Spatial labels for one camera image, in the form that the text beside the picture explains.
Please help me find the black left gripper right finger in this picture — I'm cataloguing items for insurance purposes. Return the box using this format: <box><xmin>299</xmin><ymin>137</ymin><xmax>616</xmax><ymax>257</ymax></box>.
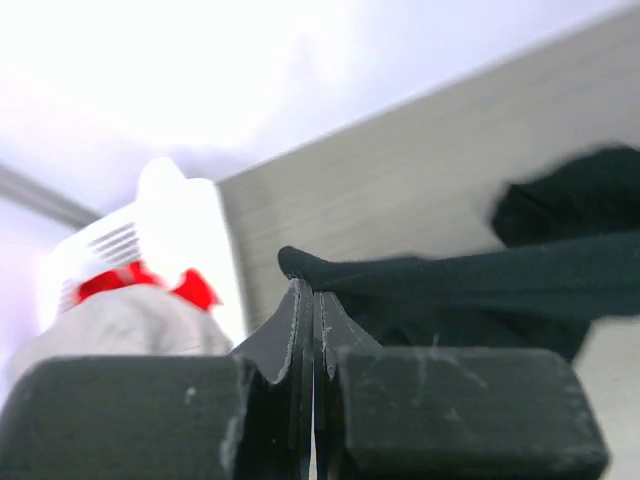
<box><xmin>314</xmin><ymin>293</ymin><xmax>610</xmax><ymax>479</ymax></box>

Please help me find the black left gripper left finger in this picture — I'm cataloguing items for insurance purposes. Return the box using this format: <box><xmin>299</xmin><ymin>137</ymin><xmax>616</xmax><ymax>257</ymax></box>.
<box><xmin>1</xmin><ymin>280</ymin><xmax>313</xmax><ymax>479</ymax></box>

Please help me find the black t shirt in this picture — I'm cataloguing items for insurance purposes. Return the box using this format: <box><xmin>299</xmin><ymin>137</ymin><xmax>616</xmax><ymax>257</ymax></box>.
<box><xmin>278</xmin><ymin>145</ymin><xmax>639</xmax><ymax>361</ymax></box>

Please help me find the white and red garment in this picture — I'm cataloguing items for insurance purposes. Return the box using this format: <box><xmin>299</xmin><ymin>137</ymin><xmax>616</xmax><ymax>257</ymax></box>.
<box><xmin>72</xmin><ymin>261</ymin><xmax>222</xmax><ymax>312</ymax></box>

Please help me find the beige grey shirt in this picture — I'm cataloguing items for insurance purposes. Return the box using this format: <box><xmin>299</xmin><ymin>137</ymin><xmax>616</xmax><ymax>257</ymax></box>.
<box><xmin>9</xmin><ymin>286</ymin><xmax>232</xmax><ymax>381</ymax></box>

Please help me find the white plastic laundry basket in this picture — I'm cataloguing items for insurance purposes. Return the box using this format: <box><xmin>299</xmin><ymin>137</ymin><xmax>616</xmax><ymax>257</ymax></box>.
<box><xmin>38</xmin><ymin>158</ymin><xmax>248</xmax><ymax>344</ymax></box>

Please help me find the left corner aluminium post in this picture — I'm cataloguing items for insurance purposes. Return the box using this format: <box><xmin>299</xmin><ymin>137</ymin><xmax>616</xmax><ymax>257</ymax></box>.
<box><xmin>0</xmin><ymin>164</ymin><xmax>101</xmax><ymax>230</ymax></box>

